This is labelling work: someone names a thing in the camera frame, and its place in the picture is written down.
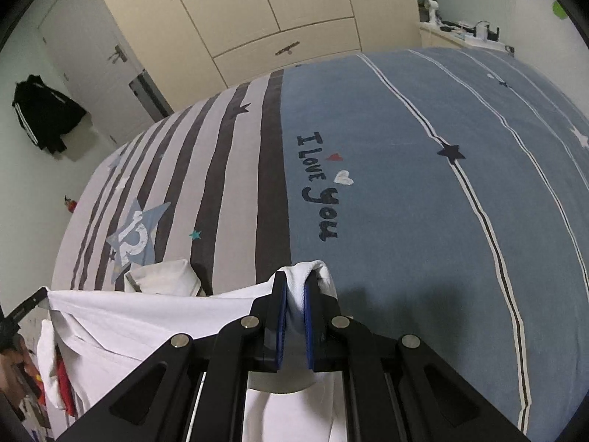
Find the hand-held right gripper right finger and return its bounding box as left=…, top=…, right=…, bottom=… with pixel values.
left=304, top=276, right=531, bottom=442

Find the white polo shirt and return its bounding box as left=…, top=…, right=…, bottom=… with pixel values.
left=37, top=260, right=351, bottom=442

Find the folded red garment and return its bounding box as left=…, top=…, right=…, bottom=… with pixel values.
left=54, top=358, right=77, bottom=418

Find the person's left hand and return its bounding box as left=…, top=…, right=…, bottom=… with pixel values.
left=0, top=347, right=34, bottom=408

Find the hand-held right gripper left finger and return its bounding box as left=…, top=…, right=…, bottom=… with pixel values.
left=57, top=271, right=289, bottom=442

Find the black hanging jacket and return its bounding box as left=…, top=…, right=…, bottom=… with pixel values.
left=11, top=74, right=89, bottom=156

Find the folded cream white garment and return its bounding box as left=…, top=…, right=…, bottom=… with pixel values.
left=123, top=259, right=206, bottom=297

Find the cluttered white desk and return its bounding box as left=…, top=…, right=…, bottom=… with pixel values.
left=418, top=0, right=517, bottom=57

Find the white room door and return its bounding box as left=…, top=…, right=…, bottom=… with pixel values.
left=38, top=0, right=149, bottom=144

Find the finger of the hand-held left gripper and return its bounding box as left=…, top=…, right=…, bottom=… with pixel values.
left=0, top=286, right=50, bottom=332

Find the striped grey blue bed cover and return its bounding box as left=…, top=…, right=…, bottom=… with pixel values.
left=50, top=46, right=589, bottom=442

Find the cream wardrobe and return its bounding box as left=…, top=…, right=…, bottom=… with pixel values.
left=89, top=0, right=422, bottom=89

